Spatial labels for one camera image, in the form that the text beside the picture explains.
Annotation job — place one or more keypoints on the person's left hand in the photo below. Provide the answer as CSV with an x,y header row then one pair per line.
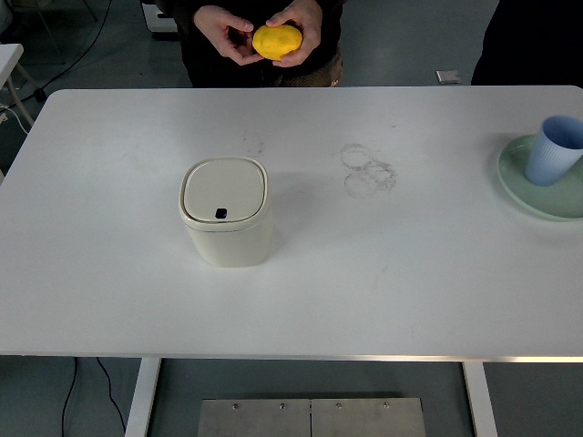
x,y
312,32

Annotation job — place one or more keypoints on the person's right hand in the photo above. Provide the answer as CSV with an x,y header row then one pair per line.
x,y
218,32

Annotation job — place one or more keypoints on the yellow round ball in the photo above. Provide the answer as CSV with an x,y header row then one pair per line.
x,y
275,41

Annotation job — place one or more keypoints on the cream lidded trash bin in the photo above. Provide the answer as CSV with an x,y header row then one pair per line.
x,y
228,246

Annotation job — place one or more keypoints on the white device with dark slot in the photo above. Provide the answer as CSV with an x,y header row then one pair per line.
x,y
159,23

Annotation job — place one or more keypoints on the grey floor socket box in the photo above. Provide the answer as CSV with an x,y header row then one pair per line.
x,y
448,77

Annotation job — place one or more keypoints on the small white side table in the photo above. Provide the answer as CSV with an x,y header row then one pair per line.
x,y
9,54

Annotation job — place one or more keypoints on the blue ribbed cup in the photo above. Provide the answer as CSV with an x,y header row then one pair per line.
x,y
546,159

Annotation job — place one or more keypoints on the pale green plate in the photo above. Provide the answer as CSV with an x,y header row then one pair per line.
x,y
546,205

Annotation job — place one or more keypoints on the white table leg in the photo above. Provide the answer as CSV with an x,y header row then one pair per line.
x,y
480,400
143,400

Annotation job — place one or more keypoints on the grey metal plate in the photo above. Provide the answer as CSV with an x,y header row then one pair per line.
x,y
255,421
369,421

